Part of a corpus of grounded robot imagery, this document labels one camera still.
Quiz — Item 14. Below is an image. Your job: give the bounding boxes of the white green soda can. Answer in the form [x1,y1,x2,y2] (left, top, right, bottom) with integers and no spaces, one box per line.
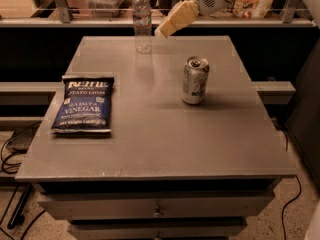
[181,56,210,105]

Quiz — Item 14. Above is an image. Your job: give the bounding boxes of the snack bag on shelf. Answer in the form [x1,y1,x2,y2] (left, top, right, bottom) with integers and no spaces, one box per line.
[212,0,274,19]

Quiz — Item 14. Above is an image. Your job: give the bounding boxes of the lower grey drawer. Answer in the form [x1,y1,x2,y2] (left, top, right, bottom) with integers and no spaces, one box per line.
[68,219,247,240]

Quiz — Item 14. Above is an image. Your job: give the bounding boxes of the upper grey drawer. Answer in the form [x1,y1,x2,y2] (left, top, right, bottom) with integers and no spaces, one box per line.
[38,191,275,221]

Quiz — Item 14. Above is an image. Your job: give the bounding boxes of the grey metal shelf rail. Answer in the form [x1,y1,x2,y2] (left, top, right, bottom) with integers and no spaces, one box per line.
[0,0,320,28]

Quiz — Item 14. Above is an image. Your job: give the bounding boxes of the black cables on left floor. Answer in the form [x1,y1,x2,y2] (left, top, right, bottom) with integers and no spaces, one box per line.
[0,121,46,240]

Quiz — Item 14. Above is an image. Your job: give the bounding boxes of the clear plastic water bottle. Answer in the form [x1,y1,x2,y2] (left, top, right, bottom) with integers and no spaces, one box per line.
[132,0,152,54]

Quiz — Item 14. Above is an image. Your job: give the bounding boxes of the grey drawer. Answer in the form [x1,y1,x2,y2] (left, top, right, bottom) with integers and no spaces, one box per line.
[38,191,275,221]
[68,219,247,240]

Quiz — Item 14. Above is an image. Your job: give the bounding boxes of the black power adapter box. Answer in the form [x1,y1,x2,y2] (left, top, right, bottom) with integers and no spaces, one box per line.
[6,129,35,153]

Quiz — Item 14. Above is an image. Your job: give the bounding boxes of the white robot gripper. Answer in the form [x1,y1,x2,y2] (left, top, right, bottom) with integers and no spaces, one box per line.
[155,0,233,38]

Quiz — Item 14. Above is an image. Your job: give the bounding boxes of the black cable on right floor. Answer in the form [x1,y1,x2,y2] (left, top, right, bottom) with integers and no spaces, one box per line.
[280,127,303,240]

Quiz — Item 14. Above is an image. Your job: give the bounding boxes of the blue kettle chips bag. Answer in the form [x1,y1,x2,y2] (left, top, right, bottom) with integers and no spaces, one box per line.
[51,76,114,134]

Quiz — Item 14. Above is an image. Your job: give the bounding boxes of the clear plastic container on shelf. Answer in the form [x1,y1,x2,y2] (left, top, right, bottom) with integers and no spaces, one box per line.
[85,0,124,17]

